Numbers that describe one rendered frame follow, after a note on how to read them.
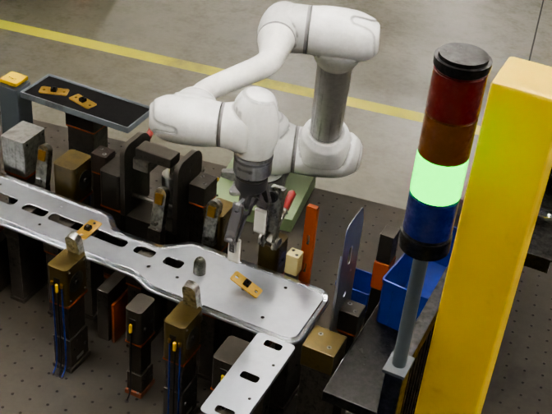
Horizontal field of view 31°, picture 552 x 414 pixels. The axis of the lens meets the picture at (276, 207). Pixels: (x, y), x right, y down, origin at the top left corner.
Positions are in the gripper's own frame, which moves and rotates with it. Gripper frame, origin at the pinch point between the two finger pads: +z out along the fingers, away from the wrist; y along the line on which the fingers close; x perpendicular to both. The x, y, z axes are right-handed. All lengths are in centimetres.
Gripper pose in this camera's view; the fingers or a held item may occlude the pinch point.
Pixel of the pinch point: (246, 242)
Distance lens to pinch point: 240.2
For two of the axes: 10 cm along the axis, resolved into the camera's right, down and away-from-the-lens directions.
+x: 9.0, 3.1, -3.2
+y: -4.4, 4.9, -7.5
